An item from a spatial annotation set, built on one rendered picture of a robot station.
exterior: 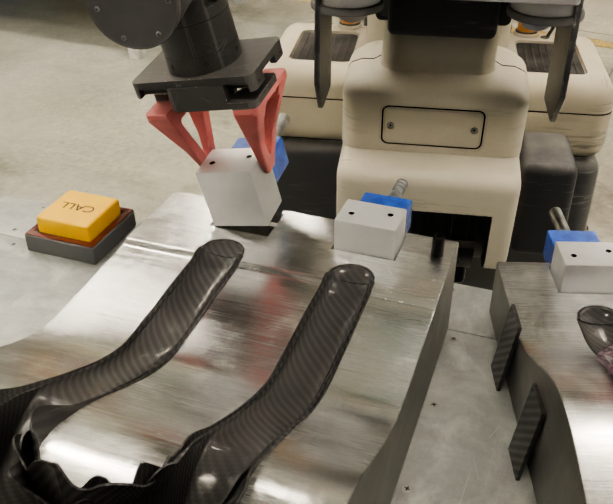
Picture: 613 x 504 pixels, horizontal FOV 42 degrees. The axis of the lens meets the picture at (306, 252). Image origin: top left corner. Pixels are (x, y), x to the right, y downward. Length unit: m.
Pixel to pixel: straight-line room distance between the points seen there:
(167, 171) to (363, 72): 1.80
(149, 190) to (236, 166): 1.99
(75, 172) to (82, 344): 2.24
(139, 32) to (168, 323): 0.21
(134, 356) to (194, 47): 0.22
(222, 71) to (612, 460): 0.36
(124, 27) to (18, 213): 0.44
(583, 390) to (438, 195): 0.49
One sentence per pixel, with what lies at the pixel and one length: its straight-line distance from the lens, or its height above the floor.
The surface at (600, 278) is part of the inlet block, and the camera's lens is 0.68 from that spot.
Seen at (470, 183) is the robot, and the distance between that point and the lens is 0.96.
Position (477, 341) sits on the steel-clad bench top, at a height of 0.80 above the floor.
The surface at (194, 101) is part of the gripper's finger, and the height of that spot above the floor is 1.01.
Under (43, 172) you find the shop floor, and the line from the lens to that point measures 2.82.
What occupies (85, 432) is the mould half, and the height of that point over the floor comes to 0.93.
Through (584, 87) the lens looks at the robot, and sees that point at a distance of 1.25.
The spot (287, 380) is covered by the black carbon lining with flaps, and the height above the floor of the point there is 0.88.
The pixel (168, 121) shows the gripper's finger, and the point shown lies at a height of 0.99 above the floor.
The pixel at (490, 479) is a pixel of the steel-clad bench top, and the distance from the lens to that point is 0.59.
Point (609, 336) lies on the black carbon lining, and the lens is 0.65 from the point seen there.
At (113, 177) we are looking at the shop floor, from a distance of 2.72.
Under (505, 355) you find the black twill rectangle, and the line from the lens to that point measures 0.64.
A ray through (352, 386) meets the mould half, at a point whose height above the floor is 0.88.
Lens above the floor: 1.24
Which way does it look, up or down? 33 degrees down
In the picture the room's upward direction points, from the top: straight up
